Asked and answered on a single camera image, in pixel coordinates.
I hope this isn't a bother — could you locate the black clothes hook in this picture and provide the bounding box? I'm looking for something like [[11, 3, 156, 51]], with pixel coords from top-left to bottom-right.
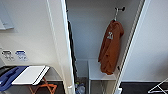
[[114, 5, 127, 12]]

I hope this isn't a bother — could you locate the white door handle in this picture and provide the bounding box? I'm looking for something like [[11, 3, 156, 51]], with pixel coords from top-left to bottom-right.
[[66, 85, 76, 94], [114, 87, 123, 94]]

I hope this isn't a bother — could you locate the white inner shelf unit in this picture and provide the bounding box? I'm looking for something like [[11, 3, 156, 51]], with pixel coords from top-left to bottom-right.
[[87, 58, 118, 94]]

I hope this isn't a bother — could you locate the white wardrobe door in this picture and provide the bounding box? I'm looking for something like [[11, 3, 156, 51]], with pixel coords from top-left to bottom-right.
[[45, 0, 76, 94], [112, 0, 154, 94]]

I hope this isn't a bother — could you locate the brown wicker basket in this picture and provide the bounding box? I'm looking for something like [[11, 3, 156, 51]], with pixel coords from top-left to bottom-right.
[[74, 77, 89, 94]]

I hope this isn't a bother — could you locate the grey wall box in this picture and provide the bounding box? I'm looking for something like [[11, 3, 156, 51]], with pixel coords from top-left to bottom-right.
[[0, 3, 15, 31]]

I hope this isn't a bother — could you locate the white wardrobe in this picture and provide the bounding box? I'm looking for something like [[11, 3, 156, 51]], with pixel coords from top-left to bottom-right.
[[63, 0, 146, 94]]

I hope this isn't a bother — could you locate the orange hooded sweater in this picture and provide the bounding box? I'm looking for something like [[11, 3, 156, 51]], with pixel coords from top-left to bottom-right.
[[97, 19, 125, 76]]

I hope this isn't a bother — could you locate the blue white wall sign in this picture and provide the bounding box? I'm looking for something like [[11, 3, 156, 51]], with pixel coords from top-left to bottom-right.
[[14, 49, 29, 62]]

